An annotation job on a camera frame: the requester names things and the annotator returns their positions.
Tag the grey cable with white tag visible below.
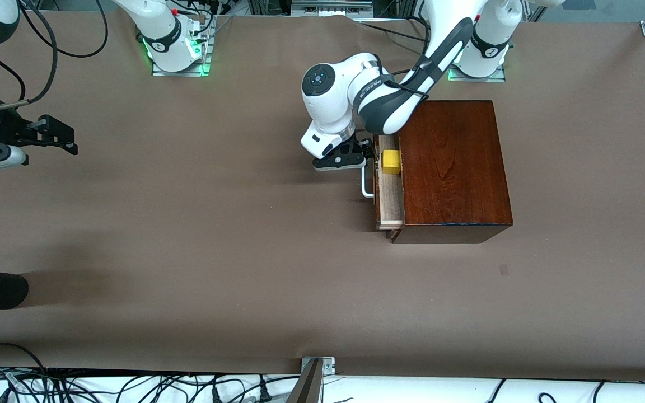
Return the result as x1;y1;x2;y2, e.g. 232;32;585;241
0;371;29;403

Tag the silver metal corner bracket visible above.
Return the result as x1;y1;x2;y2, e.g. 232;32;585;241
300;356;336;377

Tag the brown paper table cover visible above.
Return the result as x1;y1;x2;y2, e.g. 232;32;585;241
0;10;645;382

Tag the long black table cable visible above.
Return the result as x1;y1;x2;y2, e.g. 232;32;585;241
350;18;429;44

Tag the dark aluminium profile post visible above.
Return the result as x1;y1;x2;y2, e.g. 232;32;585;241
286;358;323;403

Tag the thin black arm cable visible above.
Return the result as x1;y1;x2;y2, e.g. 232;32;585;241
0;44;26;102

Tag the white drawer handle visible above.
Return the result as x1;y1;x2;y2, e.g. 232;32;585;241
360;162;376;200

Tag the black cable with metal plug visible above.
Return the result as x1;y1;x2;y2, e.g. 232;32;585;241
0;0;59;110

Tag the silver metal box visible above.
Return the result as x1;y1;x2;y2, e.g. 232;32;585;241
291;0;373;16

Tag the dark brown wooden cabinet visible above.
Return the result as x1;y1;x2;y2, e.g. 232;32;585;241
387;100;514;245

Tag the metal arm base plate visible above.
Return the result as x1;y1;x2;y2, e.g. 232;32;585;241
151;59;212;78
447;66;507;83

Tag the yellow block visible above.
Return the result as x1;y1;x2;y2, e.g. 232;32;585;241
381;149;402;176

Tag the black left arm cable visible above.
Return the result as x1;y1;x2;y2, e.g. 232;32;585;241
381;0;434;102

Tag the wooden drawer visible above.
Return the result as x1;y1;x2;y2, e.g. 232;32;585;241
375;133;407;232

